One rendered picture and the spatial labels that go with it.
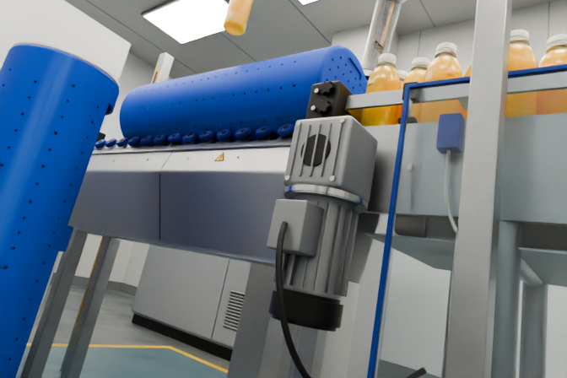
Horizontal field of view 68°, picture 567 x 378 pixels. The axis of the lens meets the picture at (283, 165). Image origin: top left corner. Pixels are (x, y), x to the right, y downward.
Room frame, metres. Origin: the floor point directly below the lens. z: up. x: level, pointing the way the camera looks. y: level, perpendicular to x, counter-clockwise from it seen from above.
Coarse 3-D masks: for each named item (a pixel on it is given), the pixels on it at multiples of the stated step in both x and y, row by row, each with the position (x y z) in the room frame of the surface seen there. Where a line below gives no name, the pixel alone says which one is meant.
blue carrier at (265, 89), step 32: (256, 64) 1.09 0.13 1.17; (288, 64) 0.99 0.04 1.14; (320, 64) 0.92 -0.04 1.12; (352, 64) 1.03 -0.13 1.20; (128, 96) 1.45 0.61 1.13; (160, 96) 1.31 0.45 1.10; (192, 96) 1.21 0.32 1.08; (224, 96) 1.12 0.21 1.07; (256, 96) 1.04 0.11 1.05; (288, 96) 0.98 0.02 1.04; (128, 128) 1.45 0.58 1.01; (160, 128) 1.34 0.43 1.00; (192, 128) 1.25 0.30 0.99; (224, 128) 1.17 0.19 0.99; (256, 128) 1.09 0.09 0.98
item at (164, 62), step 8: (160, 56) 2.18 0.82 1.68; (168, 56) 2.16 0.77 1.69; (160, 64) 2.16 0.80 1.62; (168, 64) 2.18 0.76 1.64; (160, 72) 2.15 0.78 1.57; (168, 72) 2.19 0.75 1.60; (152, 80) 2.18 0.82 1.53; (160, 80) 2.16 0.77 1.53; (96, 256) 2.18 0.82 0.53; (72, 336) 2.18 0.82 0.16; (64, 360) 2.18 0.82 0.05
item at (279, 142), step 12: (156, 144) 1.35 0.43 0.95; (192, 144) 1.22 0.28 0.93; (204, 144) 1.19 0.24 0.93; (216, 144) 1.15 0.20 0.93; (228, 144) 1.12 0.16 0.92; (240, 144) 1.08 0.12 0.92; (252, 144) 1.05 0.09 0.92; (264, 144) 1.02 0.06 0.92; (276, 144) 1.00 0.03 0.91; (288, 144) 0.97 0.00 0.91
